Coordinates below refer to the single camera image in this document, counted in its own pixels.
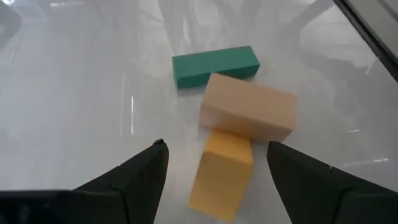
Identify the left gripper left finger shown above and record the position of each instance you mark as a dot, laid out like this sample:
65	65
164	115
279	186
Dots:
136	186

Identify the black aluminium table frame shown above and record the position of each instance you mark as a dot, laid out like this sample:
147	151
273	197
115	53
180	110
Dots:
370	39

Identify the green rectangular wooden block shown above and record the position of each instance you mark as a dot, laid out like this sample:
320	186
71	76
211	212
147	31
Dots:
214	63

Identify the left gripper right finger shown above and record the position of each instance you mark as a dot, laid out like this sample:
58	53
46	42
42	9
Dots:
317	193

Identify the natural wooden block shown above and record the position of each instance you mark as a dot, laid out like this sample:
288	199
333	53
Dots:
248	109

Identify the yellow triangular wooden block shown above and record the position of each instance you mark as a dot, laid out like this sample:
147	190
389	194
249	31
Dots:
220	177

